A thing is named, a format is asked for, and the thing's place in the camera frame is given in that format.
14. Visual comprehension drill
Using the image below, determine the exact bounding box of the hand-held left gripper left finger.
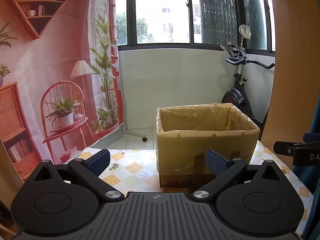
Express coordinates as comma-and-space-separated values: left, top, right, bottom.
33, 149, 125, 202

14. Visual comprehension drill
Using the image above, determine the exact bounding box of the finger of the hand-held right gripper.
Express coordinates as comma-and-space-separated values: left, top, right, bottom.
273, 141, 304, 156

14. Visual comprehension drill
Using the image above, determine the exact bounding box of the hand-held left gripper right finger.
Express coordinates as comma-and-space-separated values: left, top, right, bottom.
192, 149, 285, 202

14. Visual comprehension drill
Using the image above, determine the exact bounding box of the plastic-lined cardboard box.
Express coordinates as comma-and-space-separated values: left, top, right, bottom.
156, 103, 261, 188

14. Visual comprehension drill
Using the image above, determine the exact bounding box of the floral checked tablecloth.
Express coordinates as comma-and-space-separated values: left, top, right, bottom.
59, 140, 316, 238

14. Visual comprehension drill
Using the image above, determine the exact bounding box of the white stand leg with caster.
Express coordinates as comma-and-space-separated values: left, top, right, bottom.
124, 129, 149, 142

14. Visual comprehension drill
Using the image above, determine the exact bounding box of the wooden door panel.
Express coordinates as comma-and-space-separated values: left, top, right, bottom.
260, 0, 320, 153

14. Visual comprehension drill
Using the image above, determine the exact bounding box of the black exercise bike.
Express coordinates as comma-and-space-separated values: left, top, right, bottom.
220, 44, 275, 131

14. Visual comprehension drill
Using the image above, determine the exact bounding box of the printed room backdrop cloth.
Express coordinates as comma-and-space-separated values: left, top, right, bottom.
0, 0, 125, 183

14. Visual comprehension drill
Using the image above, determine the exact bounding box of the white bag on stick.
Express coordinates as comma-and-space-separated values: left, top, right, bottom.
239, 24, 251, 48

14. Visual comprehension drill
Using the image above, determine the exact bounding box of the dark-framed window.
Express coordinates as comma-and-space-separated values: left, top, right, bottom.
115, 0, 277, 57

